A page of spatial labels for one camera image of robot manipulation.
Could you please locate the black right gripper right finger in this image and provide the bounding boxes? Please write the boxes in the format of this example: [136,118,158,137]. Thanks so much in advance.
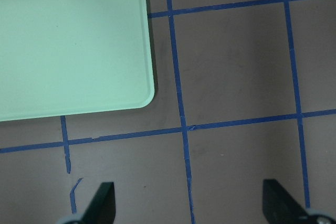
[262,179,309,224]

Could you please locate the light green plastic tray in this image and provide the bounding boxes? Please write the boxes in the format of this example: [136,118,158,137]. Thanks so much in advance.
[1,0,155,122]

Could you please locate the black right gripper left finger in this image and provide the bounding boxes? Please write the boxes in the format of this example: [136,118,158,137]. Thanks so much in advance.
[79,182,116,224]

